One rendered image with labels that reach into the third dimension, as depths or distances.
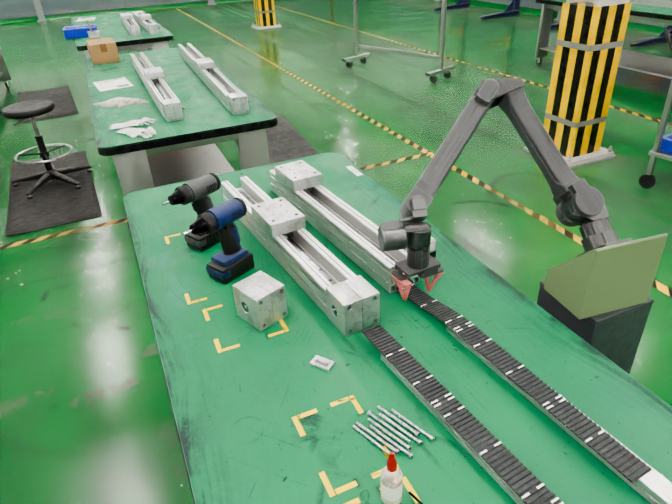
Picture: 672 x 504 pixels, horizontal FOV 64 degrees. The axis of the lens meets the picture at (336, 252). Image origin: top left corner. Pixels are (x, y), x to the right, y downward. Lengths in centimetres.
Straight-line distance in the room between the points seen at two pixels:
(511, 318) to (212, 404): 74
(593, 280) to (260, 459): 85
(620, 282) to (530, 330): 25
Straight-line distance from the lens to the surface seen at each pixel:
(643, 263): 148
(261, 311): 133
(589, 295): 142
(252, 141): 303
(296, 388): 120
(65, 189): 460
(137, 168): 297
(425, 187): 135
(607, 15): 434
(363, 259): 152
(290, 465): 107
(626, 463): 112
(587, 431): 114
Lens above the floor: 163
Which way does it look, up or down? 31 degrees down
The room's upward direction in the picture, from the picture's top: 3 degrees counter-clockwise
